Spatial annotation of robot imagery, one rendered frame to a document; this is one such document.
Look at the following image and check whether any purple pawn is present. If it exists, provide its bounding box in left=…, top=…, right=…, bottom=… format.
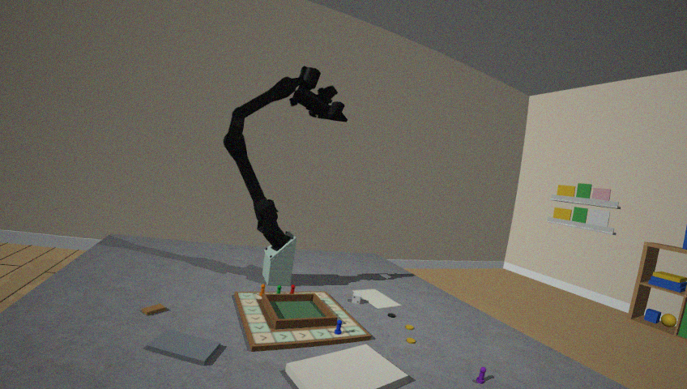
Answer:
left=476, top=367, right=486, bottom=384

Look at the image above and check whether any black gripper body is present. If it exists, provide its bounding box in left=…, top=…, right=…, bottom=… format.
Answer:
left=306, top=94, right=344, bottom=121

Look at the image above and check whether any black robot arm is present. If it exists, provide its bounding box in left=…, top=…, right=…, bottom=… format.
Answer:
left=224, top=66, right=338, bottom=251

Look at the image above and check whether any small orange flat block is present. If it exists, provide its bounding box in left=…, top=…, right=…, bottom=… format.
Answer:
left=142, top=304, right=166, bottom=315

